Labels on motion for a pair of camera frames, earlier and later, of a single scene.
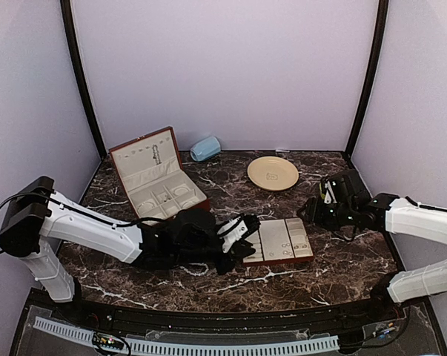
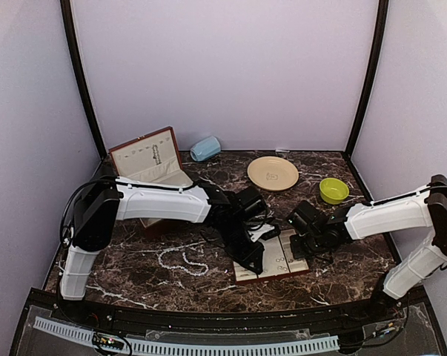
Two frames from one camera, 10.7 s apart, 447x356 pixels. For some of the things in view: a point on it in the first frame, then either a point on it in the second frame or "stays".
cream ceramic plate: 273,173 stays
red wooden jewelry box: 150,171 stays
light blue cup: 205,149 stays
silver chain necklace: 156,154 stays
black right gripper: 310,213 to 298,252
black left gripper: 238,251 to 249,256
